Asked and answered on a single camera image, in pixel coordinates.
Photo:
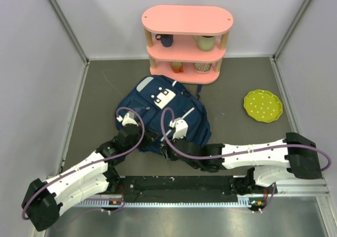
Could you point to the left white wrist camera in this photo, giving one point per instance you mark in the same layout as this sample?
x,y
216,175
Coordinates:
x,y
129,118

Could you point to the patterned ceramic bowl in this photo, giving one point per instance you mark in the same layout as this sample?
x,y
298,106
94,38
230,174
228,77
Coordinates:
x,y
202,67

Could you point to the navy blue backpack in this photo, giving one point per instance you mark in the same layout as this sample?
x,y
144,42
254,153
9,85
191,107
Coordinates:
x,y
156,92

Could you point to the green polka dot plate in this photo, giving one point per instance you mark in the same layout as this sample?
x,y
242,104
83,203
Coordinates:
x,y
263,106

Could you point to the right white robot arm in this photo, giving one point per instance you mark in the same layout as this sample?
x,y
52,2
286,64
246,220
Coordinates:
x,y
293,157

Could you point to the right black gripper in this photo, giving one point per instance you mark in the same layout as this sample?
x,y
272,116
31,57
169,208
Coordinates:
x,y
168,154

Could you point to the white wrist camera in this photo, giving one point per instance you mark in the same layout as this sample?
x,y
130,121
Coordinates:
x,y
180,128
129,118

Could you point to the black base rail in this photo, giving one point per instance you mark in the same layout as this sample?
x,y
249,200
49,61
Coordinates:
x,y
181,189

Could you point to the pale green mug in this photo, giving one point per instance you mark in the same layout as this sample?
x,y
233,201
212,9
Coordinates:
x,y
205,43

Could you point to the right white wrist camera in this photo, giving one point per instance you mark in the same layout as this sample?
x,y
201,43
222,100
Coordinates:
x,y
180,128

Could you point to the dark blue mug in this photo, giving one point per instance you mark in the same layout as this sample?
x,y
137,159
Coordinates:
x,y
165,39

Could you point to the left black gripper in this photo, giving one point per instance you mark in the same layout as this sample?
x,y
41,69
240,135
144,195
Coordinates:
x,y
151,136

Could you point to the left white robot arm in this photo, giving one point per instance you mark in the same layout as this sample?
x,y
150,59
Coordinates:
x,y
45,201

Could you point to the orange cup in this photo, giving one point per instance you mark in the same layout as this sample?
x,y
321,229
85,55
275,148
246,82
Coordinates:
x,y
177,67

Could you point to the pink three-tier shelf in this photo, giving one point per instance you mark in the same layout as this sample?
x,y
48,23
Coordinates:
x,y
183,22

